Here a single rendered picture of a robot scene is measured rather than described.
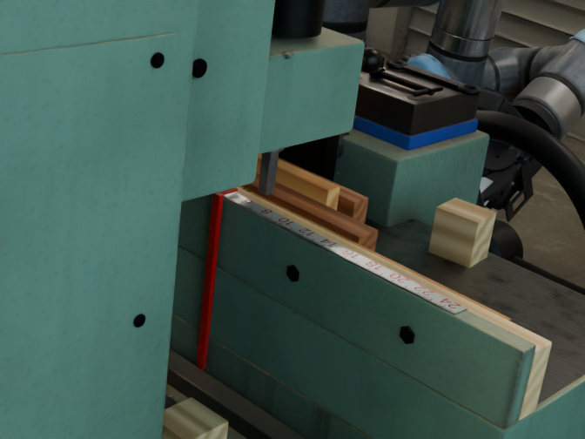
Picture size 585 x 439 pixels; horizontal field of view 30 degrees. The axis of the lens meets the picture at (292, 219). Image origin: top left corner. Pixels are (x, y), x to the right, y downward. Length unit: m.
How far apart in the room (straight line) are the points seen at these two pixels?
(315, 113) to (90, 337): 0.27
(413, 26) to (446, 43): 3.54
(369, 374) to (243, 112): 0.19
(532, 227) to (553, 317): 2.57
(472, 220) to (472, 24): 0.51
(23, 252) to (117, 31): 0.11
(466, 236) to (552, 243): 2.45
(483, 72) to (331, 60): 0.63
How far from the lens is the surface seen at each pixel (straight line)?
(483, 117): 1.08
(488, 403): 0.67
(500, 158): 1.27
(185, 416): 0.74
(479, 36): 1.33
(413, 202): 0.92
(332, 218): 0.79
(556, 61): 1.38
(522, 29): 4.47
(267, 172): 0.80
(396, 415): 0.72
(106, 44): 0.52
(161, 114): 0.55
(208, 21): 0.62
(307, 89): 0.75
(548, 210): 3.55
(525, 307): 0.82
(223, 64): 0.64
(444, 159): 0.94
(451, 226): 0.86
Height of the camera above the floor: 1.26
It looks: 24 degrees down
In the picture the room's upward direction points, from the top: 7 degrees clockwise
